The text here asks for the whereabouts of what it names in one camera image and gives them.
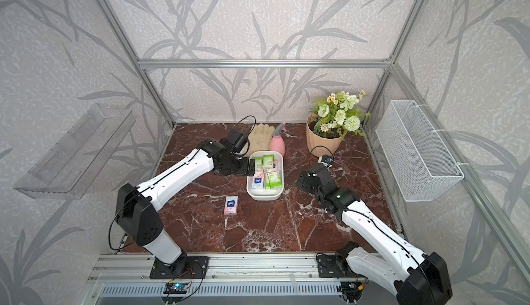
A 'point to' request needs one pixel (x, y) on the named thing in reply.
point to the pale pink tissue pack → (276, 162)
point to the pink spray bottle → (277, 143)
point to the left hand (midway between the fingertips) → (247, 171)
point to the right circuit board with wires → (351, 290)
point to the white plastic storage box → (266, 194)
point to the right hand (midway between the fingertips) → (307, 176)
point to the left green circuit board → (176, 288)
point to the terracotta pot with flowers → (330, 119)
